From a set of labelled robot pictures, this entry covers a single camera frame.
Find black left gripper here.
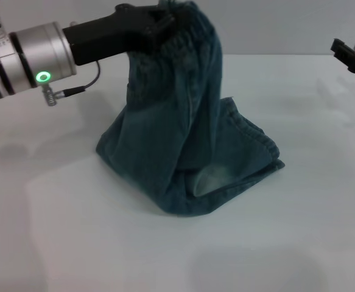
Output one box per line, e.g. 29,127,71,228
62,0,196,66

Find blue denim shorts with embroidery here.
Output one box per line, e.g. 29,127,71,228
95,0,286,217

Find thin black left gripper cable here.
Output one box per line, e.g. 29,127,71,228
52,60,101,99

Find silver cable connector plug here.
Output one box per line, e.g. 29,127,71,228
42,86,74,106

